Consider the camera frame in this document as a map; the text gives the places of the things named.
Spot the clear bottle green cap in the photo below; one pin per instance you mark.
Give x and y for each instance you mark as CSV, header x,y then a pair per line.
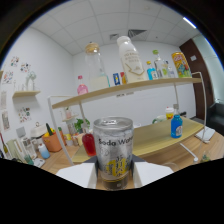
x,y
160,66

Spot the red liquid bottle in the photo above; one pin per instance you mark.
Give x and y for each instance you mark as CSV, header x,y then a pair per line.
x,y
89,145

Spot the small light blue bottle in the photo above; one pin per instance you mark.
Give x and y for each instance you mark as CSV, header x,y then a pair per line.
x,y
152,72

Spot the pink liquid bottle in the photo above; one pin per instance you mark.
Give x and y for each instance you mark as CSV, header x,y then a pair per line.
x,y
82,88

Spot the small clear water bottle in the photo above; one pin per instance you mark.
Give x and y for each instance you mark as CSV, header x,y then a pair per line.
x,y
170,71

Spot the blue liquid bottle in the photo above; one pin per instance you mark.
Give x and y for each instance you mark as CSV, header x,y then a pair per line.
x,y
176,128

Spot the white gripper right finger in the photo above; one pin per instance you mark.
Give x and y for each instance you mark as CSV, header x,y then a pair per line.
x,y
153,171

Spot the yellow cup red lid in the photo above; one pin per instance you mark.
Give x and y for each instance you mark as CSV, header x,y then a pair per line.
x,y
170,114

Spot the white lidded pot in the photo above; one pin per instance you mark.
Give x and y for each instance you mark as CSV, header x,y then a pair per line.
x,y
38,130

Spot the green potted plant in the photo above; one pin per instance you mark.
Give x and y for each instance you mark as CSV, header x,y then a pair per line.
x,y
81,125

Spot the ceiling air vent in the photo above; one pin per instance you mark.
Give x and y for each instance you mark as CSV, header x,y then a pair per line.
x,y
136,33

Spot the orange storage basket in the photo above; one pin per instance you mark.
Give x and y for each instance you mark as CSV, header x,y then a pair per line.
x,y
52,142

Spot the silver soda water can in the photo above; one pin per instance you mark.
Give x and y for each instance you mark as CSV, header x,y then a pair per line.
x,y
113,150

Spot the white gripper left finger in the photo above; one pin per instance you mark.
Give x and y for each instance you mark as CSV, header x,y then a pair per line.
x,y
75,173

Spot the yellow snack packet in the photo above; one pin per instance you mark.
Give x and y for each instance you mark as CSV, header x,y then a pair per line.
x,y
181,65

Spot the light blue cup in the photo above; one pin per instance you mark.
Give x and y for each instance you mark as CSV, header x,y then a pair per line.
x,y
44,151

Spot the glass jar wooden lid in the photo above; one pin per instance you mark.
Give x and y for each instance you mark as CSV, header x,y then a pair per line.
x,y
94,68

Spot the wooden wall shelf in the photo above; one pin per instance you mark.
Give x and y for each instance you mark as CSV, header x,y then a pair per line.
x,y
26,94

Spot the large white bottle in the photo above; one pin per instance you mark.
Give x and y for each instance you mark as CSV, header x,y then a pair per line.
x,y
131,61

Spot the red can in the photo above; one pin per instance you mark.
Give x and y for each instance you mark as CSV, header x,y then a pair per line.
x,y
123,78

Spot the black office chair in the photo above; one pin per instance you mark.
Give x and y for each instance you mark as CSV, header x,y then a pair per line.
x,y
216,118

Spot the wooden two-tier shelf rack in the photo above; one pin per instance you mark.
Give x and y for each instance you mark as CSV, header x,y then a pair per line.
x,y
153,133

